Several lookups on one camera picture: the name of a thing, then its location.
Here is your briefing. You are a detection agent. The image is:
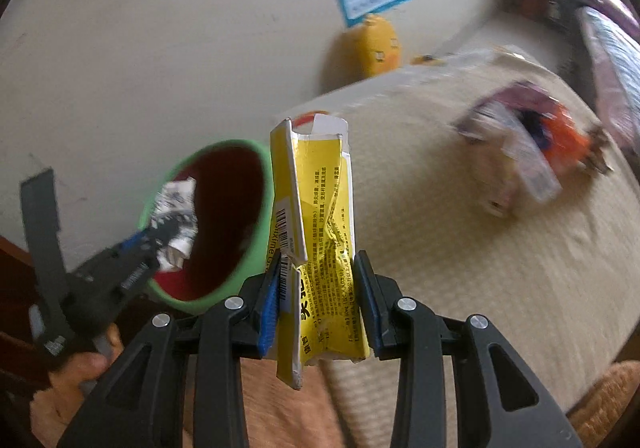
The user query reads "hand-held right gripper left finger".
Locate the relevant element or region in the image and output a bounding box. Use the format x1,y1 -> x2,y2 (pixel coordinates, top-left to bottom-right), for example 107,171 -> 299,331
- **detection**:
57,270 -> 282,448

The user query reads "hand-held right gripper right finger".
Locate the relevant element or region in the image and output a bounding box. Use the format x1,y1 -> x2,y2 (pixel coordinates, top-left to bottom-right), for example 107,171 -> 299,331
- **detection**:
351,250 -> 583,448

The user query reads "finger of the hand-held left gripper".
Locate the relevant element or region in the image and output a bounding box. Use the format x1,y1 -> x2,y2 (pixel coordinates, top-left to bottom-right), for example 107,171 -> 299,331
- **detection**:
117,214 -> 197,273

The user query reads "white printed paper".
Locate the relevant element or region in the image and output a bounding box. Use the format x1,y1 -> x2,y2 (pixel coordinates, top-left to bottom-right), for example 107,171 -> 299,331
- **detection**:
150,178 -> 199,273

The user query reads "green bin with red inside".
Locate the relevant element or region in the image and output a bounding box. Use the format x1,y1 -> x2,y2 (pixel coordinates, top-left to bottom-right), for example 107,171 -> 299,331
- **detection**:
137,140 -> 277,316

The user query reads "crushed yellow carton box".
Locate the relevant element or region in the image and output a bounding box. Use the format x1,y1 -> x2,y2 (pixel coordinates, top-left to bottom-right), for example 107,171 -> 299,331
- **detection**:
269,113 -> 374,389

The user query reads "person's left hand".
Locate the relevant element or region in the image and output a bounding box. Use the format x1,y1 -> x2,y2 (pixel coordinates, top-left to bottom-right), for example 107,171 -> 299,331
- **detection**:
47,323 -> 125,400

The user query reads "purple foil wrapper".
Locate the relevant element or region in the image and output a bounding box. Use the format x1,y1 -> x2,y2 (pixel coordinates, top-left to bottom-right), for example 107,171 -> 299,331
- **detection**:
452,80 -> 557,139

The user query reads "orange wrapper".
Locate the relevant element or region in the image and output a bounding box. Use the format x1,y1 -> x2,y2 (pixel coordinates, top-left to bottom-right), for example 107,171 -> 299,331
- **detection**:
539,102 -> 589,175

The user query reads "yellow duck toy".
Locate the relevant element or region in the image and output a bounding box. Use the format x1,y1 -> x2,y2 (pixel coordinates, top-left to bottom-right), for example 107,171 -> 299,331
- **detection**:
325,14 -> 404,78

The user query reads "brown crumpled wrapper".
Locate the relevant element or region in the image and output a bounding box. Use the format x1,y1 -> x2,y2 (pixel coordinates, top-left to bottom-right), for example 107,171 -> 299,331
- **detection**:
581,125 -> 614,175

